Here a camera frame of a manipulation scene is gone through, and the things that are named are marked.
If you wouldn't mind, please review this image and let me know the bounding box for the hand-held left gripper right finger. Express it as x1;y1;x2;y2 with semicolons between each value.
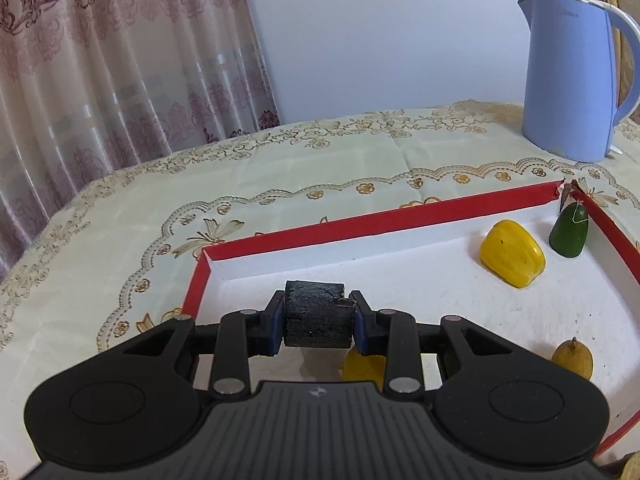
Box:
347;290;521;402

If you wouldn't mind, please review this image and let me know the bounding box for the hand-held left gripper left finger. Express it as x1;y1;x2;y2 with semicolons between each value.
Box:
120;290;289;402

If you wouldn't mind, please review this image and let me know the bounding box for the dark sugarcane piece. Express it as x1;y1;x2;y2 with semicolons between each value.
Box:
282;280;356;350

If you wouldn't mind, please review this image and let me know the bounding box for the yellow bell pepper piece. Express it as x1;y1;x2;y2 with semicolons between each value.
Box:
341;347;387;391
479;220;547;289

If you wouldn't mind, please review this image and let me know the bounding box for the red cardboard box tray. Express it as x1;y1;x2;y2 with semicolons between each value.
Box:
182;177;640;466

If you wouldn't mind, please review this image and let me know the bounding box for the brown longan with twig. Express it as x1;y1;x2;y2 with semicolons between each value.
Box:
551;338;595;381

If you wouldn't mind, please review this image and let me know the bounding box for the green cucumber piece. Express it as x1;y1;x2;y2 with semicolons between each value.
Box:
549;203;590;258

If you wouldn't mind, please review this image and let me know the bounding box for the pink floral curtain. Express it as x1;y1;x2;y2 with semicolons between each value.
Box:
0;0;281;281

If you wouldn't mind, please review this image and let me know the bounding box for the blue electric kettle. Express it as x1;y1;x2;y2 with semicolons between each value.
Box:
516;0;640;163

